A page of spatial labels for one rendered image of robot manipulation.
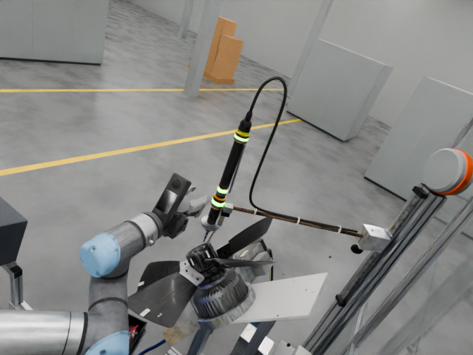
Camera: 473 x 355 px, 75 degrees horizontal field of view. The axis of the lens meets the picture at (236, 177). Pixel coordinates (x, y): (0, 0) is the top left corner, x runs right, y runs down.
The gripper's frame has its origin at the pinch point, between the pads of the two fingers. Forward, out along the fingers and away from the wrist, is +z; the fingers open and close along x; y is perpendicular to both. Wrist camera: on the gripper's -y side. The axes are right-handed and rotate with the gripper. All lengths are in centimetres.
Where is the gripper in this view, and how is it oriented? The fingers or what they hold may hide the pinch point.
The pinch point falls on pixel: (200, 191)
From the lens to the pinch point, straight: 88.0
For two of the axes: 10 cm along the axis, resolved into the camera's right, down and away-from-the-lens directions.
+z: 4.9, -2.9, 8.2
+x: 8.2, 4.9, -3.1
